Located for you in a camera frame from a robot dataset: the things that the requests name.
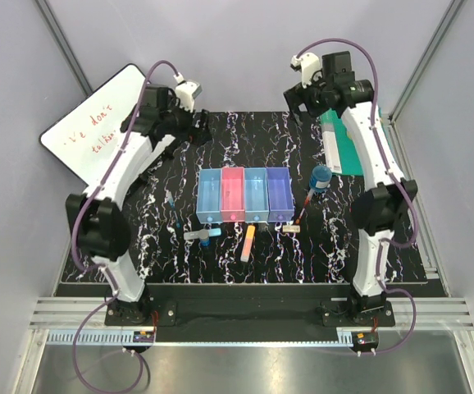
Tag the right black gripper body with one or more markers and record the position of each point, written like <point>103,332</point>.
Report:
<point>313,97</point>

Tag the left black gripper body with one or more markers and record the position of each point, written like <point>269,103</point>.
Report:
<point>178,122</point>

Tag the pink bin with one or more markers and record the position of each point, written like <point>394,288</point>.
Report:
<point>232,194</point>

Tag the green book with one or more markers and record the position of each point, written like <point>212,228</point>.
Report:
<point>340,152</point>

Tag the light blue bin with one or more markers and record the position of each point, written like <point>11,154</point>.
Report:
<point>208,208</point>

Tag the sky blue bin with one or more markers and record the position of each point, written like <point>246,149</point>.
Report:
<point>256,194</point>

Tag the purple bin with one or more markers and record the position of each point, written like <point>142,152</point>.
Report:
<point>280,197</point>

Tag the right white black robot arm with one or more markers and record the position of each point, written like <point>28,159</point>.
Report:
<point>388,195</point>

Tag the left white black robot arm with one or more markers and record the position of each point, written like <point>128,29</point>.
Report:
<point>99,231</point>

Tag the blue pen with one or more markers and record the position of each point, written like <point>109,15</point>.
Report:
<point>171,202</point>

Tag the blue ink bottle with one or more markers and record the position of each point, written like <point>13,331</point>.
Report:
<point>320,178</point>

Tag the red pen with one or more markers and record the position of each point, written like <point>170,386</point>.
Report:
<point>305,204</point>

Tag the black marble pattern mat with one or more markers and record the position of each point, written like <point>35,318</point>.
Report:
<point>325,250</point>

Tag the white dry-erase board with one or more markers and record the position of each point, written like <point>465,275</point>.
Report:
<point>86,138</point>

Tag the grey marker with blue cap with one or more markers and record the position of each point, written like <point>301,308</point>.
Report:
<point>204,234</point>

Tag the orange pink highlighter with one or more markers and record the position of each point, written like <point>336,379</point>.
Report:
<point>248,243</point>

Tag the small white eraser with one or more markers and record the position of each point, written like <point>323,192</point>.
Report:
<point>291,229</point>

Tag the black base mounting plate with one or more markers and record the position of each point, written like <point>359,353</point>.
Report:
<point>331,305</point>

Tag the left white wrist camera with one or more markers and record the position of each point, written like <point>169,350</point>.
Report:
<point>187,91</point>

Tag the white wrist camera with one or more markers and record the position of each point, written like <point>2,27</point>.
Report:
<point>309,65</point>
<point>187,91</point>

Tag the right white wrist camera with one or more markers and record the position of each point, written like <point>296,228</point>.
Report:
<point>309,65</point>

